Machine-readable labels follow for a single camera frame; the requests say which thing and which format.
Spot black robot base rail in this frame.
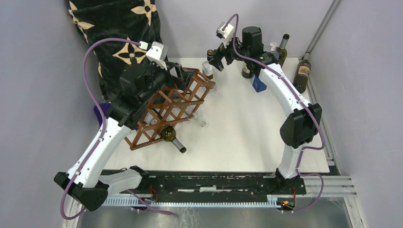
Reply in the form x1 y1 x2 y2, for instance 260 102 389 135
129 170 307 203

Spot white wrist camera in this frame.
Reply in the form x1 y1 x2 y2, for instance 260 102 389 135
145 41 168 70
216 22 235 39

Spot grey slotted cable duct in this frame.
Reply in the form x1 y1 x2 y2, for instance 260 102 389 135
103 195 282 209

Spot purple cloth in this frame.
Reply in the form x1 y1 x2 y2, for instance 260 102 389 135
93 103 110 125

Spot black floral plush blanket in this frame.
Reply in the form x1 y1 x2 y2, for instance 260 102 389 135
64 0 162 101

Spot tall clear glass bottle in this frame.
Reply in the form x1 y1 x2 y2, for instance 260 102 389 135
143 105 206 127

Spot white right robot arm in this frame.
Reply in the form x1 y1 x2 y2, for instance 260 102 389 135
207 22 322 194

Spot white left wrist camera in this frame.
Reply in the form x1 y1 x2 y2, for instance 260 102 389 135
145 41 168 70

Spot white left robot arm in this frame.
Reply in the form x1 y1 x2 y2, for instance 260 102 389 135
54 62 198 211

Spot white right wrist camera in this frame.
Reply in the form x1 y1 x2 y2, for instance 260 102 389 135
216 22 235 39

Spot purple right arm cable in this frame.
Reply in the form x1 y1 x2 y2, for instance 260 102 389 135
221 13 325 213

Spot brown wooden wine rack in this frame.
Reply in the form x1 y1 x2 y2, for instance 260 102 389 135
125 69 215 151

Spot blue square vodka bottle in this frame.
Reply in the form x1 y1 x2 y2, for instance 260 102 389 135
252 42 280 93

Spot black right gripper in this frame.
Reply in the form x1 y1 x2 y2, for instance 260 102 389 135
209 34 249 72

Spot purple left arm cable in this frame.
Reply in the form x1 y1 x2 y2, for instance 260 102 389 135
59 38 175 220

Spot green wine bottle black cap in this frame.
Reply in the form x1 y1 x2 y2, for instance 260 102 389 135
241 60 256 79

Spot grey aluminium wall rail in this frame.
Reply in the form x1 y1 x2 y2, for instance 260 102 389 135
305 0 342 54

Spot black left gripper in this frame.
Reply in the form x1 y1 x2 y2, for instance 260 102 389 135
139 60 194 104

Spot clear liquor bottle black cap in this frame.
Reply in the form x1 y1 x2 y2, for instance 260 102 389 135
202 49 218 91

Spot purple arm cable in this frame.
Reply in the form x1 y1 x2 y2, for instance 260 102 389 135
59 38 175 220
221 13 325 213

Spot green wine bottle grey cap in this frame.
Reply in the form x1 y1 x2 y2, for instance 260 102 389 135
277 34 289 67

